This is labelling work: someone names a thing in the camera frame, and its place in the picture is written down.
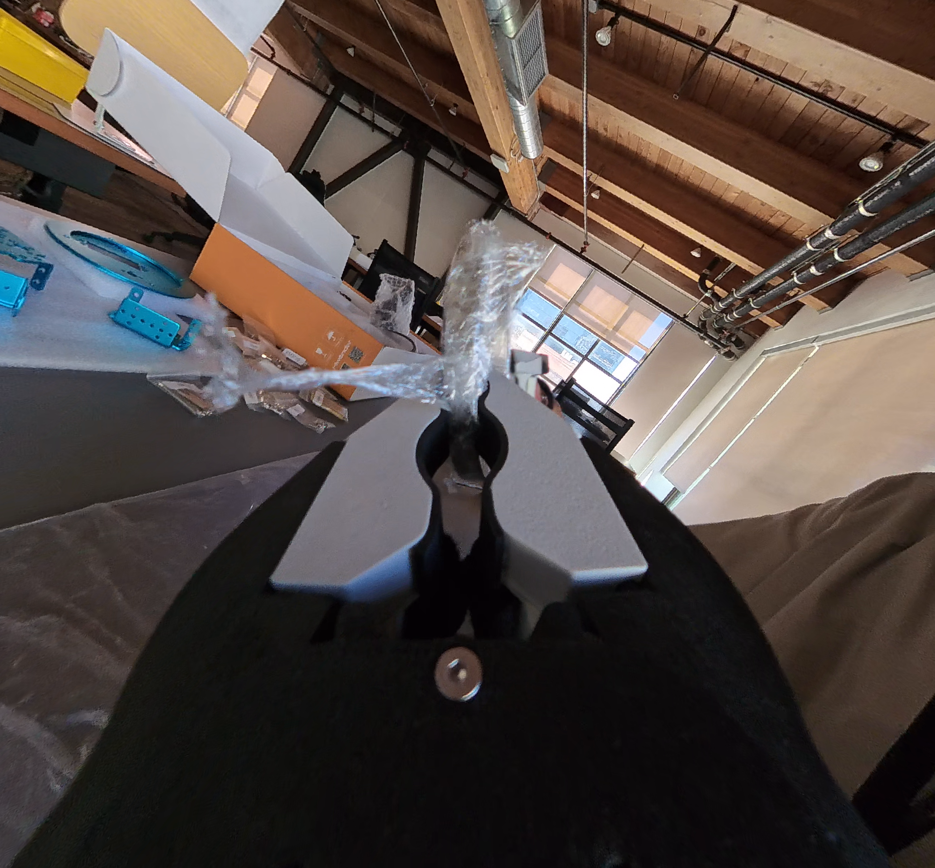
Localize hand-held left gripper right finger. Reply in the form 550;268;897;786
469;370;651;637

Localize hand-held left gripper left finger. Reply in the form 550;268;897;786
269;397;466;637

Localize plastic-wrapped metal ring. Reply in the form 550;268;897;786
190;218;558;491

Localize pile of small screw bags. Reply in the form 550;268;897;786
145;322;353;436

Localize bubble wrap packing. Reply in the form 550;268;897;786
371;271;417;333

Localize orange cardboard box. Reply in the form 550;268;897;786
85;27;441;403

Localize large clear plastic bag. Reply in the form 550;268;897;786
0;450;324;841

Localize metal ceiling pipes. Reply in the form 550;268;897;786
696;147;935;363

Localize person's beige jacket torso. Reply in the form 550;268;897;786
685;471;935;856

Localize white foam sheet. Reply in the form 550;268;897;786
0;195;229;377

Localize group of blue metal brackets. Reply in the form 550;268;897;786
0;224;55;317

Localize wooden-edged table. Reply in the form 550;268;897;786
0;85;188;199

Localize yellow and white panel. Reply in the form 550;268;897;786
58;0;298;114

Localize stack of yellow boxes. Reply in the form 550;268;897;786
0;8;90;107

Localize small blue U bracket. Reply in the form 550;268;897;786
109;287;204;352

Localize blue round ring plate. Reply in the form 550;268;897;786
44;221;200;300

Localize metal air duct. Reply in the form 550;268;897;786
462;0;550;162

